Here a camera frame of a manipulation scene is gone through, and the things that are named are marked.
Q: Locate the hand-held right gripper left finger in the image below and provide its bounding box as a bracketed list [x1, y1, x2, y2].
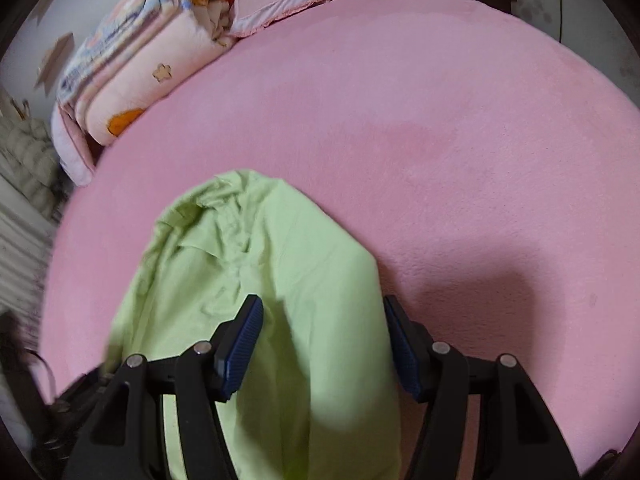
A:
[62, 294, 265, 480]

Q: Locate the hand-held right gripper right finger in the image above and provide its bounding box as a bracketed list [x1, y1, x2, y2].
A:
[382, 294, 582, 480]

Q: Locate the green and black hooded jacket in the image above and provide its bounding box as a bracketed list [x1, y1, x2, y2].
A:
[102, 170, 403, 480]

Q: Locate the bed with pink sheet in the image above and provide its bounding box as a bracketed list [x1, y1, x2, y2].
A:
[37, 0, 640, 476]

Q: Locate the pink folded quilt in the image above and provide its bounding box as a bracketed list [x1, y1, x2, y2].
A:
[75, 2, 237, 147]

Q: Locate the floral folded quilt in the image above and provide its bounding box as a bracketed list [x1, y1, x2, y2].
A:
[56, 0, 211, 106]

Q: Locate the floral wardrobe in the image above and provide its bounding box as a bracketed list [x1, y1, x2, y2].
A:
[465, 0, 640, 111]

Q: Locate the wooden wall shelf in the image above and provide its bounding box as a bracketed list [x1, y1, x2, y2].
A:
[36, 32, 76, 95]

